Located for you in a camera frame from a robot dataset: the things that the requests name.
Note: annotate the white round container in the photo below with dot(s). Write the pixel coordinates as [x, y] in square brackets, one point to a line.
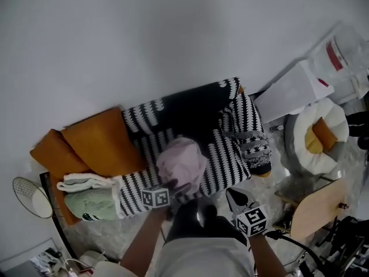
[98, 262]

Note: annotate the small dark bottle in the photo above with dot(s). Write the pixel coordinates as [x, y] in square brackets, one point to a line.
[343, 206]

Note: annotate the black bag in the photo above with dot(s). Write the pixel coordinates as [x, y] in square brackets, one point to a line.
[359, 128]

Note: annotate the round light wooden table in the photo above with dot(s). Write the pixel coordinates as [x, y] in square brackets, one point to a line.
[317, 212]

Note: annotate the person's black trousers legs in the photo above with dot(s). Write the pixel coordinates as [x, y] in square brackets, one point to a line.
[199, 224]

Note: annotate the person's left forearm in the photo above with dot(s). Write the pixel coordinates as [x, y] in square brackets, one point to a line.
[144, 238]

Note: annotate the white cardboard box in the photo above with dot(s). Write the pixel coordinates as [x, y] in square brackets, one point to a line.
[288, 94]

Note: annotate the black equipment stand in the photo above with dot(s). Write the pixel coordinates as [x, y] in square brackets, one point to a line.
[346, 247]

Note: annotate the crumpled clear plastic sheet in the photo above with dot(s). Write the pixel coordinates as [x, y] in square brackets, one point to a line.
[299, 186]

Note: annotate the orange pillow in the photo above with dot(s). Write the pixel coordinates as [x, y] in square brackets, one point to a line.
[325, 134]

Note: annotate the large orange cushion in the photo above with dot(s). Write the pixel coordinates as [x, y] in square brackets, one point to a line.
[101, 143]

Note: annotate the folded green fleece blanket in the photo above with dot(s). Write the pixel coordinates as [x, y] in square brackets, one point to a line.
[92, 205]

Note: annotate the grey patterned fringed throw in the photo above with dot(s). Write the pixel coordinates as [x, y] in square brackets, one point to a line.
[253, 149]

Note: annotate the small orange cushion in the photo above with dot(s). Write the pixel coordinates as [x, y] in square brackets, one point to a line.
[57, 154]

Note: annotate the clear plastic bag red label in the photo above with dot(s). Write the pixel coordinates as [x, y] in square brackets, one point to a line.
[337, 53]

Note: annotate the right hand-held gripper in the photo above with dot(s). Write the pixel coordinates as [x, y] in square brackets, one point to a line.
[252, 219]

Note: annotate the pink cloth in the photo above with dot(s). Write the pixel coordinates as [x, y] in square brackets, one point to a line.
[181, 160]

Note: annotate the black metal frame bar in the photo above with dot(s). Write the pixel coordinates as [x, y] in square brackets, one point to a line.
[57, 226]

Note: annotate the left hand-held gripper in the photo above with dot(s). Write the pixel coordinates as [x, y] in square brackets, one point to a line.
[155, 198]

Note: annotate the person's right forearm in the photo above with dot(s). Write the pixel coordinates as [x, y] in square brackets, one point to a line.
[266, 255]

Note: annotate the yellow pillow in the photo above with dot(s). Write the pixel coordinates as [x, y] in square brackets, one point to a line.
[311, 143]

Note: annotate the black white patterned sofa seat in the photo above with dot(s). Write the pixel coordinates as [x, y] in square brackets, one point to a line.
[222, 166]

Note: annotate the folded white fleece blanket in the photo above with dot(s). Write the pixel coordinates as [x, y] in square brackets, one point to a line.
[83, 183]

